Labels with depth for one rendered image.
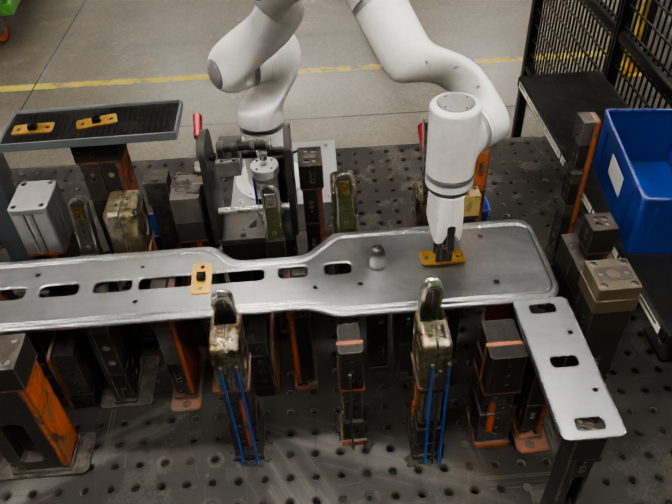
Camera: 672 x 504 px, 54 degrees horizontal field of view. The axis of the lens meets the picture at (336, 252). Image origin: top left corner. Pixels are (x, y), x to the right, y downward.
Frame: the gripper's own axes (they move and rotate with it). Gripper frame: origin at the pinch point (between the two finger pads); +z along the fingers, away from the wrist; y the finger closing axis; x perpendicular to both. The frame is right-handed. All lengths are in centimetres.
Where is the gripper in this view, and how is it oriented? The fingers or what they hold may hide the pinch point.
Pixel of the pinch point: (442, 248)
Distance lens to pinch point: 129.2
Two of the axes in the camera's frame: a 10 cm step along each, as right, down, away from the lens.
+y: 0.7, 6.7, -7.4
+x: 10.0, -0.8, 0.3
